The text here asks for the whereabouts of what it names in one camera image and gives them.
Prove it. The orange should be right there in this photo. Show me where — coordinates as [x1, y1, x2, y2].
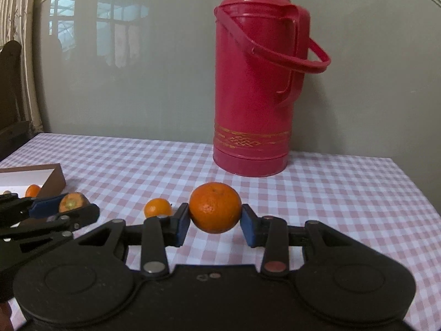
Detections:
[25, 184, 41, 198]
[144, 198, 173, 218]
[188, 182, 242, 234]

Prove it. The wooden sofa with orange cushion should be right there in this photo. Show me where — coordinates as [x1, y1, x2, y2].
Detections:
[0, 40, 34, 160]

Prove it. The pink checkered tablecloth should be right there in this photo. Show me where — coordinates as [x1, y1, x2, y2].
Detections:
[1, 134, 440, 330]

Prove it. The beige curtain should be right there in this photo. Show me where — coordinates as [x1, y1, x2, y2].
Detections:
[0, 0, 46, 134]

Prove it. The red thermos flask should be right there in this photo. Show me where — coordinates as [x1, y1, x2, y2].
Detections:
[213, 0, 330, 177]

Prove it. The carrot piece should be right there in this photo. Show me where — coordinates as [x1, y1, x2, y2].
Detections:
[58, 192, 90, 213]

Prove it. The brown cardboard box tray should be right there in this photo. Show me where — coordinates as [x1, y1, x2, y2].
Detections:
[0, 164, 66, 198]

